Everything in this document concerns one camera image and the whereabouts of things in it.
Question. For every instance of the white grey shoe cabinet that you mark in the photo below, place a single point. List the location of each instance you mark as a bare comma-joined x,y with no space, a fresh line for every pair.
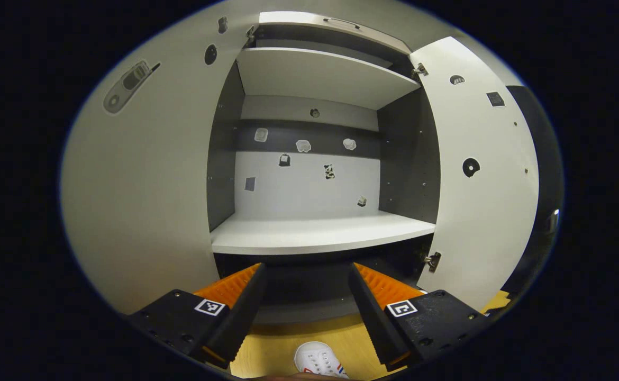
315,233

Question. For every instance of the shoe cabinet door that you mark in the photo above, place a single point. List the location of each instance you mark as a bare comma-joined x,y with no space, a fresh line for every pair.
484,211
145,185

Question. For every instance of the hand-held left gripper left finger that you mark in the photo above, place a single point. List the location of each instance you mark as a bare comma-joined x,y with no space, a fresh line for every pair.
243,312

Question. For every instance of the beige cabinet drawer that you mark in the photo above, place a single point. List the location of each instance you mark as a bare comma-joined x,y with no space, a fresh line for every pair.
309,24

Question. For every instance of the white striped canvas shoe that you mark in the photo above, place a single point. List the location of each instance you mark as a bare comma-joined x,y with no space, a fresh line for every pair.
317,360

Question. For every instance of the metal door hinge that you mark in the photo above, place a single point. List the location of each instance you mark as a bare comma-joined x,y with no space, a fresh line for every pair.
249,33
420,70
432,261

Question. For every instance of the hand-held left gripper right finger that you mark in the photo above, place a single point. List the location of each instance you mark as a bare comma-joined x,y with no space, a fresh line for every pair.
373,312

